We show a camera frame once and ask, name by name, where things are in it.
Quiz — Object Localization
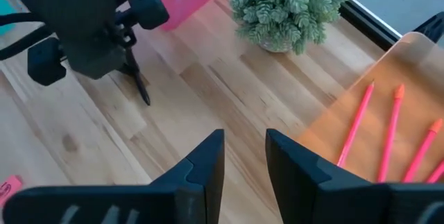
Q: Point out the black aluminium table frame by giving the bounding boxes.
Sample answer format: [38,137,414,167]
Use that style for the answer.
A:
[338,0,444,52]

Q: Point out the potted artificial green plant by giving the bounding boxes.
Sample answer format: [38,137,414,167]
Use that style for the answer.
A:
[228,0,351,55]

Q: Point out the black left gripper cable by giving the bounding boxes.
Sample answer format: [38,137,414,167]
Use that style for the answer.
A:
[0,11,56,62]

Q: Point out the pink pen with orange cap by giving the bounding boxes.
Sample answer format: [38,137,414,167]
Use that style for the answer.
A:
[402,118,444,183]

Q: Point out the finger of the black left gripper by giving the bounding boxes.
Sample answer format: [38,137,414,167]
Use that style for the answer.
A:
[112,19,132,49]
[125,40,140,76]

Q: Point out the orange plastic bin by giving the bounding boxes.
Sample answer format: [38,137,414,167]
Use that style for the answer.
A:
[296,31,444,184]

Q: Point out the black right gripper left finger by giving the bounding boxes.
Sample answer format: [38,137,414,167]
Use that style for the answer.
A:
[2,128,225,224]

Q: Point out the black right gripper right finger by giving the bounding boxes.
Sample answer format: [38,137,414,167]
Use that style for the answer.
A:
[266,128,444,224]

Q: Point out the teal green plastic bin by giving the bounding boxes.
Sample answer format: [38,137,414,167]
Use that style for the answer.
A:
[0,0,17,37]

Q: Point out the pink eraser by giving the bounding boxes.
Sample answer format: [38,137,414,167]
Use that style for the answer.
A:
[0,174,24,208]

